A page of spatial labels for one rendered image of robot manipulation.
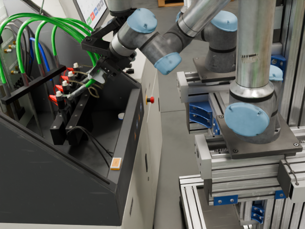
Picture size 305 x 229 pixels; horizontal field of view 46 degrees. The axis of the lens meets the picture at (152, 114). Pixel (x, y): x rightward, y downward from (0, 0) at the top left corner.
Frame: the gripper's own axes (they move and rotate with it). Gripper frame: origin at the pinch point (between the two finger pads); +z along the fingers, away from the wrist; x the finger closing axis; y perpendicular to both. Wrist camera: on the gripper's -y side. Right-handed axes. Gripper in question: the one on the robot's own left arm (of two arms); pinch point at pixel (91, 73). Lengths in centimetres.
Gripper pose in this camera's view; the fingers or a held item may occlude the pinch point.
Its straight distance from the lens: 128.9
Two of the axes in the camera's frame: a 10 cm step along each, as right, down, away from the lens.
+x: 3.7, -7.0, 6.1
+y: 7.7, 6.0, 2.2
